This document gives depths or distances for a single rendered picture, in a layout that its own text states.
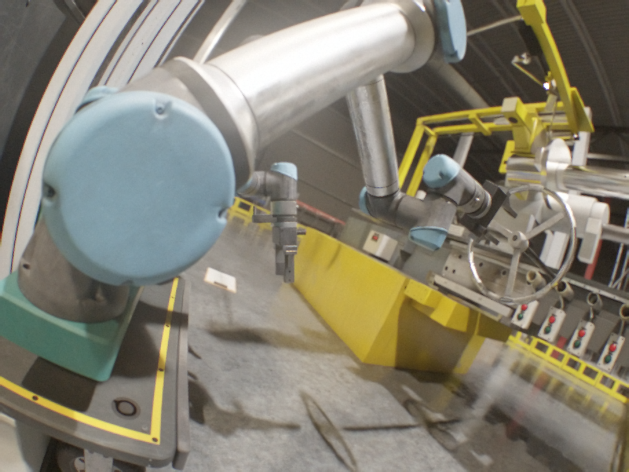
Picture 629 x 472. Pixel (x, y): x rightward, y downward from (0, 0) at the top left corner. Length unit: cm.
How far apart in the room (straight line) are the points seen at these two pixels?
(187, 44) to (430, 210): 1455
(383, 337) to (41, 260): 176
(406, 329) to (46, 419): 185
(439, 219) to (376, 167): 16
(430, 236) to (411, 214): 6
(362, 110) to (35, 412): 67
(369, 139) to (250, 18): 1519
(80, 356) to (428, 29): 53
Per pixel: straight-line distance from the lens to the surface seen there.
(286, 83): 23
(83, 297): 33
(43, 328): 35
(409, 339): 202
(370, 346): 186
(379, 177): 61
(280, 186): 84
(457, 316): 172
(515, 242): 94
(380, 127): 57
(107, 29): 51
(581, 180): 166
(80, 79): 49
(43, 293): 34
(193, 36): 1497
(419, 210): 62
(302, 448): 102
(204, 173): 17
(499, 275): 185
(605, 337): 158
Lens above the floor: 65
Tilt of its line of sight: 2 degrees down
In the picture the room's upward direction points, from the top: 24 degrees clockwise
